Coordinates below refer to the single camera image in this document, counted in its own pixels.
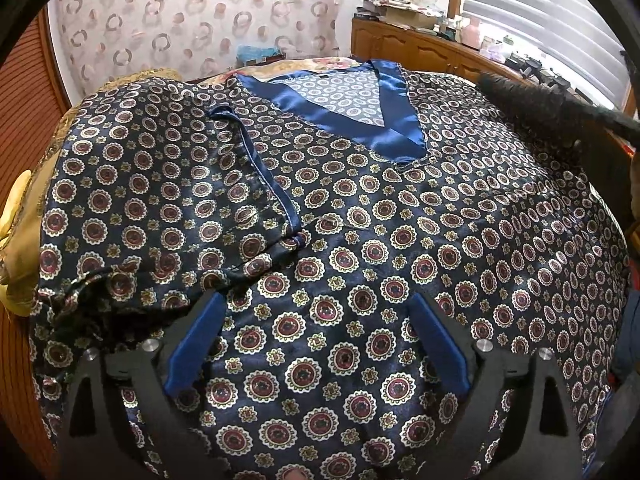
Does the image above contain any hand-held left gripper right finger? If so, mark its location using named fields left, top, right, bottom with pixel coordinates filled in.
left=407, top=292, right=587, bottom=480

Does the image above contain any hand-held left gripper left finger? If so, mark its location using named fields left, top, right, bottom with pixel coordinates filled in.
left=60, top=290, right=236, bottom=480

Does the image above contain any navy medallion print satin shirt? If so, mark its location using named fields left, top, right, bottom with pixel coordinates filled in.
left=27, top=57, right=628, bottom=480

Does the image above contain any pale purple plastic bag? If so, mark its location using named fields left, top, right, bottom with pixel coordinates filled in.
left=482, top=40, right=509, bottom=64

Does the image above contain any pink jar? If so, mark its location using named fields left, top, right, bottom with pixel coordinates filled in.
left=462, top=17, right=484, bottom=46

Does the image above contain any white window blind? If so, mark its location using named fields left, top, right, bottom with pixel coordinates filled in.
left=460, top=0, right=633, bottom=111

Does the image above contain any wooden cabinet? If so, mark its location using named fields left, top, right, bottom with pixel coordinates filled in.
left=350, top=15, right=640, bottom=161

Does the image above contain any cardboard box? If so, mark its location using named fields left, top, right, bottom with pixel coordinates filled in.
left=380, top=2, right=441, bottom=29

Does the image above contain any gold patterned pillow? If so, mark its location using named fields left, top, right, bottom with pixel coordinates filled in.
left=0, top=67, right=186, bottom=317

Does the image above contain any floral blanket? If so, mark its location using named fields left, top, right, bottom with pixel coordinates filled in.
left=190, top=55, right=381, bottom=86

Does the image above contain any blue fluffy item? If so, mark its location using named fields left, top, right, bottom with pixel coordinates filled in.
left=235, top=44, right=283, bottom=66

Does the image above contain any ring pattern sheer curtain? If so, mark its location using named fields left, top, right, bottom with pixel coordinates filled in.
left=47, top=0, right=351, bottom=98

